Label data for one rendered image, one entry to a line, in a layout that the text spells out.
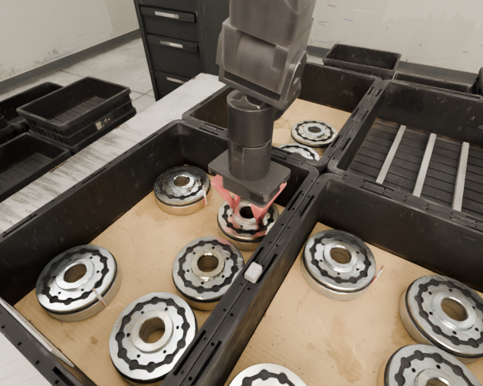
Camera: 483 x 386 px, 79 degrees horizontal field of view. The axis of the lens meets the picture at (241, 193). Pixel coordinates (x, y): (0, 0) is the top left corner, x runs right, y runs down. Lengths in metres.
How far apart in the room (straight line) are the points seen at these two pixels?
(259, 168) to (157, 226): 0.23
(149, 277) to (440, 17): 3.36
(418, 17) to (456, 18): 0.29
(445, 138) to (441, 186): 0.19
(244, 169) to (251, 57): 0.14
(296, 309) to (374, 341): 0.10
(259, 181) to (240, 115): 0.10
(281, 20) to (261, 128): 0.12
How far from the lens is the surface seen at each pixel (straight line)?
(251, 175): 0.38
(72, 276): 0.50
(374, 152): 0.73
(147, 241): 0.51
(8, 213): 0.89
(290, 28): 0.27
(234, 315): 0.32
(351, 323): 0.45
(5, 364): 0.66
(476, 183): 0.75
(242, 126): 0.34
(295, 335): 0.42
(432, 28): 3.55
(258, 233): 0.46
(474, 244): 0.49
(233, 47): 0.31
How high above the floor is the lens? 1.22
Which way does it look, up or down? 45 degrees down
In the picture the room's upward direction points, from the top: straight up
